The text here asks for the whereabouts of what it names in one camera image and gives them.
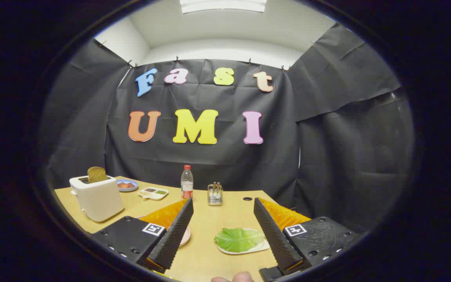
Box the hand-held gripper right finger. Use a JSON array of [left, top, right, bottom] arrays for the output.
[[254, 198, 361, 281]]

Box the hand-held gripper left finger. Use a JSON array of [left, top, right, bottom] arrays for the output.
[[91, 198, 194, 274]]

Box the green lettuce leaf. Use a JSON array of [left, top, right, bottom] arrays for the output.
[[214, 228, 266, 253]]

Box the brown bread slice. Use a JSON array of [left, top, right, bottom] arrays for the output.
[[87, 166, 109, 184]]

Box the white square plate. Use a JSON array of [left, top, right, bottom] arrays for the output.
[[217, 228, 271, 255]]

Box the white compartment dish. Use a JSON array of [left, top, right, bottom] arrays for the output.
[[138, 187, 169, 201]]

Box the clear bottle with red cap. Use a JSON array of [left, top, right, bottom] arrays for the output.
[[181, 165, 194, 199]]

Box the blue plate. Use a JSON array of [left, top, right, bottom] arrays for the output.
[[116, 179, 139, 192]]

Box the white toaster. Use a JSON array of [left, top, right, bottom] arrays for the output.
[[69, 175, 125, 222]]

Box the wire mesh utensil holder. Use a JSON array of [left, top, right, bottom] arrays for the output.
[[207, 182, 224, 206]]

